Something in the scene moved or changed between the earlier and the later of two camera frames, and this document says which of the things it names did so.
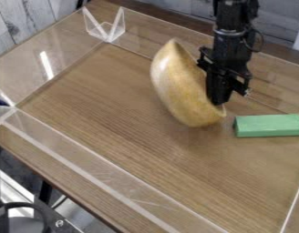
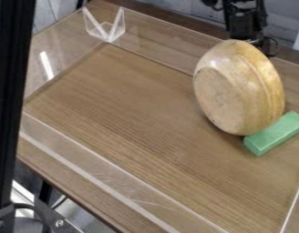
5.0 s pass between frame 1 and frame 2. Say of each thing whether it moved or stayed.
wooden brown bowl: moved
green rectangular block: moved
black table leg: stayed
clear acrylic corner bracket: stayed
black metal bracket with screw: stayed
